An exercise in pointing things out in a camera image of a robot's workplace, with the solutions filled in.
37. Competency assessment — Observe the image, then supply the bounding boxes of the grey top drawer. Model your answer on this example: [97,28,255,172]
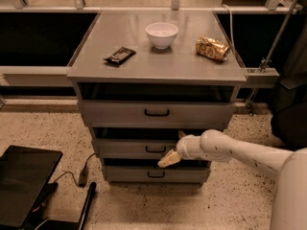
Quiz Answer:
[79,101,234,129]

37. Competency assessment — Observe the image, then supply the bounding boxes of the grey drawer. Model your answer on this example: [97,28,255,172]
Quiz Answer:
[92,139,177,160]
[79,101,234,129]
[103,166,210,183]

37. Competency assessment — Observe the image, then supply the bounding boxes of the grey drawer cabinet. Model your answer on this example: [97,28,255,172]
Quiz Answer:
[66,10,248,186]

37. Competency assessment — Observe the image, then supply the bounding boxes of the white bowl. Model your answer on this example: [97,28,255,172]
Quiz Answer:
[146,22,178,49]

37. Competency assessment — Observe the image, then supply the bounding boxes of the white cable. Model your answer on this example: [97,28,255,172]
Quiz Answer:
[221,4,238,58]

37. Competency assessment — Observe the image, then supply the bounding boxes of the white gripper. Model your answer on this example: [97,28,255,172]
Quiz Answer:
[157,130,202,168]

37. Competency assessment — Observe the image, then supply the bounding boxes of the grey bottom drawer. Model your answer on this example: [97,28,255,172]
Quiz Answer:
[103,166,210,183]

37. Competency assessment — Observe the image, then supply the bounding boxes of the black bar on floor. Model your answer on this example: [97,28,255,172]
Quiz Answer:
[77,182,97,230]

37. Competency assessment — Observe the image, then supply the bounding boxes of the black snack bar wrapper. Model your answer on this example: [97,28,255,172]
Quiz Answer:
[106,47,136,65]

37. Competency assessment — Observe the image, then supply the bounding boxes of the black laptop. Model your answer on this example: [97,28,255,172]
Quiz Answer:
[0,146,62,229]

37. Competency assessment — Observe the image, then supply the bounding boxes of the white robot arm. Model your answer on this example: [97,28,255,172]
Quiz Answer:
[158,129,307,230]

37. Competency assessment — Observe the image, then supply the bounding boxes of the crushed golden can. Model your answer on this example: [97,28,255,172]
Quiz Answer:
[196,35,229,61]

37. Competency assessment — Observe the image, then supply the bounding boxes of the black power adapter with cable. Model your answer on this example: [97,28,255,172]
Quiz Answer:
[54,153,94,188]

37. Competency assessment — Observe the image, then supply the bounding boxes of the metal rod with clamp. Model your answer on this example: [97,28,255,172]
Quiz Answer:
[246,0,298,115]

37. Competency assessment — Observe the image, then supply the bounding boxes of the black office chair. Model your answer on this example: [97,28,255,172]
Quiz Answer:
[271,25,307,150]

